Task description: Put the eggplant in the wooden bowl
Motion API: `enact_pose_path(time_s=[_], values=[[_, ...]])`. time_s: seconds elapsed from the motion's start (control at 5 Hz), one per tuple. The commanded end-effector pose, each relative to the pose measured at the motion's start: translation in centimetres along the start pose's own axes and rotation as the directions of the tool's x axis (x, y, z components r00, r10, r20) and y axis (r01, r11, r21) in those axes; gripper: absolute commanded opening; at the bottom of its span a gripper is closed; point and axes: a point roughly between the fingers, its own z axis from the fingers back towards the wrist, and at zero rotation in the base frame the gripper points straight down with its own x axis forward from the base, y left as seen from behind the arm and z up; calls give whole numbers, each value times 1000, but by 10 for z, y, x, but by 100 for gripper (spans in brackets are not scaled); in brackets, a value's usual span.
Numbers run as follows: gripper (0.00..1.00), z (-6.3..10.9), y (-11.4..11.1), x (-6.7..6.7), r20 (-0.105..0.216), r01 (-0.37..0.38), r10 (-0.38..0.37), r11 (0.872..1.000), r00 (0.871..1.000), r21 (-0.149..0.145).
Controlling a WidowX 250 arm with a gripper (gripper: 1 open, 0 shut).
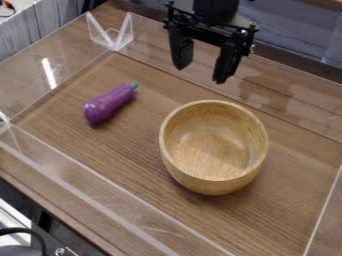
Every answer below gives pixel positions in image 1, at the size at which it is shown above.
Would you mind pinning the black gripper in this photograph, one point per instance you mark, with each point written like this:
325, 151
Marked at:
216, 23

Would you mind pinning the purple toy eggplant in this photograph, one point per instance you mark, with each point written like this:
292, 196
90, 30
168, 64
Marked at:
100, 108

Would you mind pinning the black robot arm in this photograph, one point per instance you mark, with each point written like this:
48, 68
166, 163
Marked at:
210, 21

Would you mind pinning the wooden bowl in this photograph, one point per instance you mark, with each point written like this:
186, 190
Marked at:
214, 146

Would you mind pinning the white cabinet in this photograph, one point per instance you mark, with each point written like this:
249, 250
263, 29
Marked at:
27, 20

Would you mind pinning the clear acrylic corner bracket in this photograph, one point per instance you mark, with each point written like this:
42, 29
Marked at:
110, 38

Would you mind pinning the clear acrylic tray enclosure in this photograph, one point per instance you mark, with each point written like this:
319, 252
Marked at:
160, 163

